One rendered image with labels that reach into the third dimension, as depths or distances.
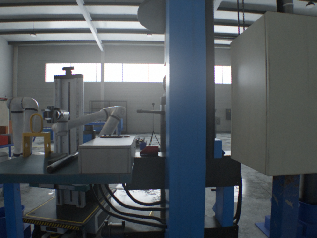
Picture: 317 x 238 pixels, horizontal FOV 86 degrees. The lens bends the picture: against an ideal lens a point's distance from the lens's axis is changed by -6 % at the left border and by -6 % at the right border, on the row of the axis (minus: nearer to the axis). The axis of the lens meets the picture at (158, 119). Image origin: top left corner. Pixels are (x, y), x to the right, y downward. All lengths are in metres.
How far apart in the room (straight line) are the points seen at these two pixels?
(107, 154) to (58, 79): 1.54
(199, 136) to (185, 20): 0.56
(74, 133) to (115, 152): 1.37
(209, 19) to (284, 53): 0.73
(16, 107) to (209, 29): 1.82
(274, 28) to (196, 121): 0.52
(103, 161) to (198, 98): 0.53
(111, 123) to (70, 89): 0.67
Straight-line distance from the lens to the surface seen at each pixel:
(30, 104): 2.08
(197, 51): 0.95
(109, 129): 1.82
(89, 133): 1.19
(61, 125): 1.67
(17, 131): 2.18
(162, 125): 1.36
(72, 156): 1.17
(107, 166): 0.87
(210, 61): 1.11
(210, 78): 1.09
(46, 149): 1.33
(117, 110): 1.85
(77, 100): 2.11
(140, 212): 1.66
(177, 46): 0.93
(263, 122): 0.51
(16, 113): 2.15
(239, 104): 0.61
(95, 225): 2.25
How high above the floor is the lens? 1.32
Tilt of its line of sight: 1 degrees down
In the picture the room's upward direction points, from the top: straight up
